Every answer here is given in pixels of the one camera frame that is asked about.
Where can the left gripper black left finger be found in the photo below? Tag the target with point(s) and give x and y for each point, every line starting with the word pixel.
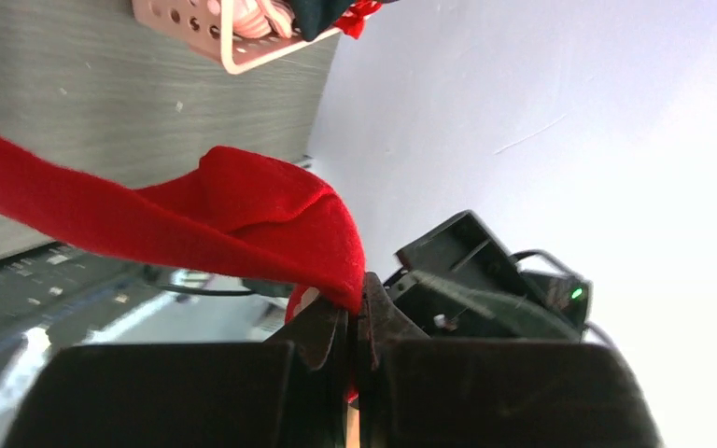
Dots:
pixel 318 334

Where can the pink sock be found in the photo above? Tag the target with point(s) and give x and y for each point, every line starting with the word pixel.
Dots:
pixel 258 18

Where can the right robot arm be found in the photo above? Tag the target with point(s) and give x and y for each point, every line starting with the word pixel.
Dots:
pixel 459 280

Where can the black sock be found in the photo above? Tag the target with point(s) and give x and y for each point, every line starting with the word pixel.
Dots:
pixel 313 17

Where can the pink plastic basket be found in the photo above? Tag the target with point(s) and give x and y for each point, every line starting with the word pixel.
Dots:
pixel 206 28

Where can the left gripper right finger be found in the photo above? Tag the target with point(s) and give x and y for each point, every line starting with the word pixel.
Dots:
pixel 379 324

